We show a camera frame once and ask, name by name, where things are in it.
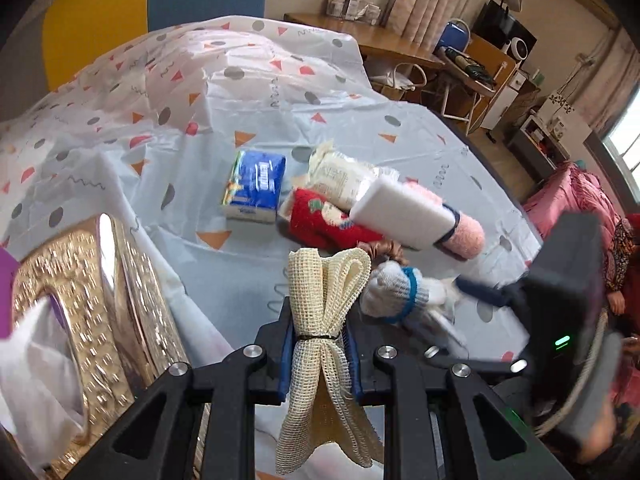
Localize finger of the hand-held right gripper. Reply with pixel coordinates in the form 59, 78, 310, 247
425, 345, 531, 386
456, 277, 533, 313

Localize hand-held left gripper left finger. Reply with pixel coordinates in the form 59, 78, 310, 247
65, 297, 296, 480

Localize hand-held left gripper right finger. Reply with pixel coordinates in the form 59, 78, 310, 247
345, 310, 576, 480

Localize cream mesh cloth roll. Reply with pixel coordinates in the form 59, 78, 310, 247
274, 247, 386, 476

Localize dusty pink satin scrunchie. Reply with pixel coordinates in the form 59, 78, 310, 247
357, 240, 411, 266

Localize white sponge block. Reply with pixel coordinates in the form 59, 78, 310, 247
349, 176, 457, 251

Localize red fuzzy christmas sock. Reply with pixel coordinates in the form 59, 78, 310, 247
277, 187, 386, 253

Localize blue tissue pack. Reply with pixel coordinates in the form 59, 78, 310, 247
219, 149, 287, 223

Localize pink fuzzy sock dark band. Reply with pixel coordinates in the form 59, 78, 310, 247
400, 180, 486, 261

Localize pink blanket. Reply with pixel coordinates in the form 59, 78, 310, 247
522, 162, 626, 271

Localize side window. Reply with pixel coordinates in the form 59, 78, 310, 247
600, 105, 640, 171

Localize white leaf print cabinet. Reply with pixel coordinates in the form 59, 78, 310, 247
535, 92, 593, 146

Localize white plastic packet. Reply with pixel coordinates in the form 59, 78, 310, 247
292, 141, 401, 213

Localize gold embossed tissue box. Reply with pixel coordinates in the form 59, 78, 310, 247
10, 212, 211, 480

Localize wooden cabinet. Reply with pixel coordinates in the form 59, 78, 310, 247
465, 35, 541, 131

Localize white tote bag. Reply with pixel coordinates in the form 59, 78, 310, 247
370, 62, 426, 101

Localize printed plastic tablecloth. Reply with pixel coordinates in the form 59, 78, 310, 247
0, 15, 546, 480

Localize white round fan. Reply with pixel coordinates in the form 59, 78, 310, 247
502, 35, 533, 61

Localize white tissue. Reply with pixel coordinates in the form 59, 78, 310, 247
0, 295, 88, 476

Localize blue chair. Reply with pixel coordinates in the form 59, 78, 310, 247
440, 19, 473, 53

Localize black monitor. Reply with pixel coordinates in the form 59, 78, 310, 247
472, 2, 538, 56

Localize wooden desk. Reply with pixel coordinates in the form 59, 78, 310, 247
284, 12, 446, 71

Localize beige patterned curtain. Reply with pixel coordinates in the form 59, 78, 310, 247
385, 0, 481, 51

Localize small printed cardboard boxes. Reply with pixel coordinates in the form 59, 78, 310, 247
327, 0, 383, 26

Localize grey yellow blue headboard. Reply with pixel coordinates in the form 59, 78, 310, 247
0, 0, 273, 123

